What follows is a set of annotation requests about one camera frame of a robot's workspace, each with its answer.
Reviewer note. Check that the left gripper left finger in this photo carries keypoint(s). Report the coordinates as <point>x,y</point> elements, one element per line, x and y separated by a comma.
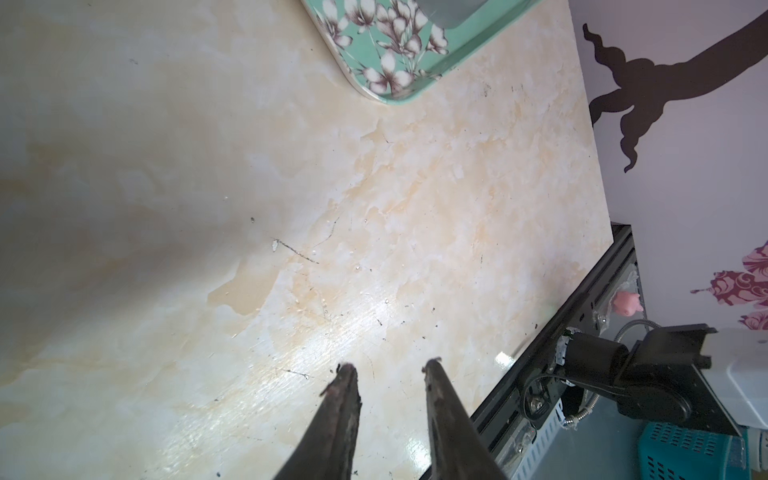
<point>327,448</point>

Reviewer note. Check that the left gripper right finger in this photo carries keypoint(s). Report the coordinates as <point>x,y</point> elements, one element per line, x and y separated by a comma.
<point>455,445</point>

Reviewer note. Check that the green floral tray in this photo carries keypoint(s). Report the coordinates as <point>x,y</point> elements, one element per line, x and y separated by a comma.
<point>391,53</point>

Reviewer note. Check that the light grey mug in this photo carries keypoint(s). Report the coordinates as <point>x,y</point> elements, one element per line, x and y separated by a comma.
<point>449,14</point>

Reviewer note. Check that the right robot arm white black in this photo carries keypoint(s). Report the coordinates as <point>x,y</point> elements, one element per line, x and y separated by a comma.
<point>691,376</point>

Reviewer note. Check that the teal plastic crate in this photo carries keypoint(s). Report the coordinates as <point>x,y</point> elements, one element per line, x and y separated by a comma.
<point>668,452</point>

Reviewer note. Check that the pink sponge piece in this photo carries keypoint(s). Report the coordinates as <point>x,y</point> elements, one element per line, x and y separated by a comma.
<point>627,304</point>

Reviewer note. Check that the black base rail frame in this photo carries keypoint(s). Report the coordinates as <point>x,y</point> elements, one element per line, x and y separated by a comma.
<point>507,420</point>

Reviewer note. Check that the white slotted cable duct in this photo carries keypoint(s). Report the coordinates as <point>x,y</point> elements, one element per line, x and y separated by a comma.
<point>534,454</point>

